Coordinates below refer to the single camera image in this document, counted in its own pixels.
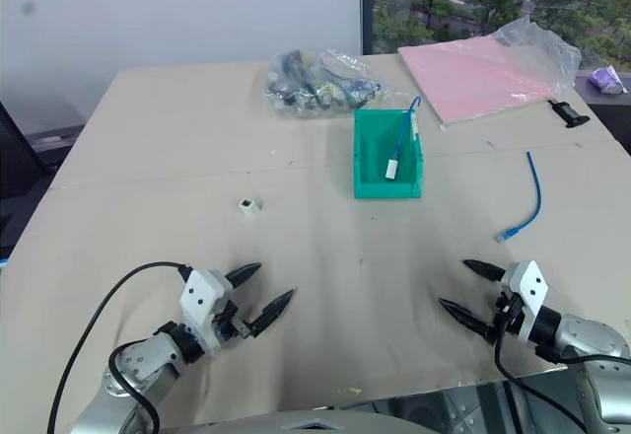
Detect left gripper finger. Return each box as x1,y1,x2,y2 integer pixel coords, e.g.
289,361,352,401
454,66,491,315
245,287,296,340
227,261,263,290

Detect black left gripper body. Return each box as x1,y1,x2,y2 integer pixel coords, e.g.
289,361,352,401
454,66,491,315
211,299,252,345

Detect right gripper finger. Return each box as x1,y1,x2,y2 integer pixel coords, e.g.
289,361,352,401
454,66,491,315
437,297,495,342
461,258,507,283

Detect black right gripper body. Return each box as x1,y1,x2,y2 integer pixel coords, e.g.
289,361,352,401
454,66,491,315
484,291,525,344

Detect green plastic bin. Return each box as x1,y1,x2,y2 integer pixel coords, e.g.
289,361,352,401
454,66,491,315
352,108,426,201

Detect black clip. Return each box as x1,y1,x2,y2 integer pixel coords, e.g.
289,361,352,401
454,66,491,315
547,99,592,130

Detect pink foam board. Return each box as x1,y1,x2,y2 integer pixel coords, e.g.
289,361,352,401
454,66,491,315
397,36,569,130

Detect dark grey cabinet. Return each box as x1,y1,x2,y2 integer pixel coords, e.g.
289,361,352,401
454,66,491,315
573,70,631,155

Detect purple crumpled object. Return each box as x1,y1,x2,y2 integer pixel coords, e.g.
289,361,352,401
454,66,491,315
589,64,630,96

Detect clear empty plastic bag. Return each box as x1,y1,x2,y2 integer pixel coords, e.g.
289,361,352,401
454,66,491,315
491,15,584,99

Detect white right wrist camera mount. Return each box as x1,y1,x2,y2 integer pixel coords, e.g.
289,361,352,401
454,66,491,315
499,258,551,344

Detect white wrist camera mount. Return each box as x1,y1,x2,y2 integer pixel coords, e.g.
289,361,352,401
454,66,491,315
178,268,234,356
499,258,551,344

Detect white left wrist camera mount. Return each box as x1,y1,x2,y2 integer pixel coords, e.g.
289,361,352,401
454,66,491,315
178,268,234,356

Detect blue Ethernet cable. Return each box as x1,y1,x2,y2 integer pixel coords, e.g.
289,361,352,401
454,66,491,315
496,150,544,245

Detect blue cable with white coupler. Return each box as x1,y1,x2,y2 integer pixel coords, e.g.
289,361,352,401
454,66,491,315
384,95,425,181

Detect clear bag of cables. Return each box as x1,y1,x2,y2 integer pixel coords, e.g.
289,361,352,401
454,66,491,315
262,47,386,120

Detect black window frame post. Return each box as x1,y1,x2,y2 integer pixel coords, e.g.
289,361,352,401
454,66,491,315
357,0,377,56

